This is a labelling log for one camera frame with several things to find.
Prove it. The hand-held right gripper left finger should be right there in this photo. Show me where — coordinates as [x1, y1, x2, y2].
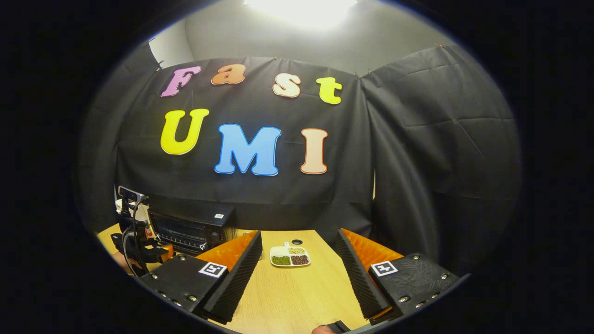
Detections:
[138, 231, 263, 325]

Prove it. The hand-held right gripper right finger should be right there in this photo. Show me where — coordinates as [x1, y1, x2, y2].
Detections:
[335, 228, 465, 325]

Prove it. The black electric oven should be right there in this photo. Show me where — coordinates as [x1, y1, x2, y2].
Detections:
[148, 206, 239, 256]

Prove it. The white divided dish with beans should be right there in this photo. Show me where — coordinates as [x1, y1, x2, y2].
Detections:
[270, 242, 312, 268]

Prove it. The black backdrop cloth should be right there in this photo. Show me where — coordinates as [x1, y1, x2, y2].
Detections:
[79, 42, 523, 275]

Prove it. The ceiling light panel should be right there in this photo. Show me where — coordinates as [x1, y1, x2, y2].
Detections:
[244, 0, 359, 29]

